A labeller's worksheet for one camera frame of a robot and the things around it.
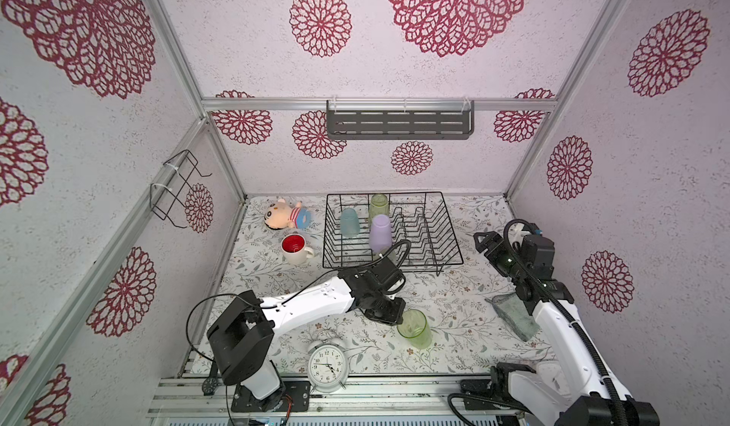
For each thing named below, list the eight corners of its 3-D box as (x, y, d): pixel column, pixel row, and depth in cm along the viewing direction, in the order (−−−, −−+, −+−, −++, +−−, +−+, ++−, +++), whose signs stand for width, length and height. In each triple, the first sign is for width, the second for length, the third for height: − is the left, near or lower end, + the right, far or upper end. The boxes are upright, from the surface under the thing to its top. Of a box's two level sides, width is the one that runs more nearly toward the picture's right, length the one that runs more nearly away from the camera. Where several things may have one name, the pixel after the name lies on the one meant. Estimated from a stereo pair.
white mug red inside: (283, 264, 102) (278, 252, 96) (287, 246, 107) (283, 233, 101) (312, 265, 102) (309, 252, 96) (315, 246, 107) (312, 233, 101)
